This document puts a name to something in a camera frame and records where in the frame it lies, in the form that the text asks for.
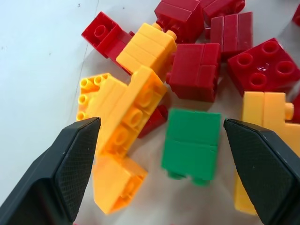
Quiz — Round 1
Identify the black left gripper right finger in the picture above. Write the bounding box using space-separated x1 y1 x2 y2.
223 118 300 225

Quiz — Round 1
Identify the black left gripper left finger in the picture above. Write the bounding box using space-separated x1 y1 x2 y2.
0 116 102 225

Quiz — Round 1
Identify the yellow toy building block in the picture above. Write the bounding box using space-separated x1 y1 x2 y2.
233 121 300 216
241 90 295 132

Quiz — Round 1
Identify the yellow block with open underside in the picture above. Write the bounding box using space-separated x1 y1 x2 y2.
92 154 149 215

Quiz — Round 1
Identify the red toy building block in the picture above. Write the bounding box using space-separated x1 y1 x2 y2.
154 0 205 44
165 43 222 104
290 93 300 124
200 0 247 27
292 4 300 26

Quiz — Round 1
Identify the green toy building block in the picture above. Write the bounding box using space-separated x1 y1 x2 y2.
160 107 223 188

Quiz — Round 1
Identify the yellow block with small studs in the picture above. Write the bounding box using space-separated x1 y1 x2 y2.
78 73 128 123

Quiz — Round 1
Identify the long yellow building block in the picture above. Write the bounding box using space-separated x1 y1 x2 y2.
95 65 168 158

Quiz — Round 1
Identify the red block with four studs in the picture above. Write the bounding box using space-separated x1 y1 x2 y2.
226 37 300 97

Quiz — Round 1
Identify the small red building block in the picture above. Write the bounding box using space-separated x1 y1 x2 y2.
137 104 168 139

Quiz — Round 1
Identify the dark red ribbed block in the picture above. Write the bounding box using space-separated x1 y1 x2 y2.
204 11 254 62

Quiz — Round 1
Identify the yellow ribbed building block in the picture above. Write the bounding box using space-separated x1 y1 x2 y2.
116 22 178 78

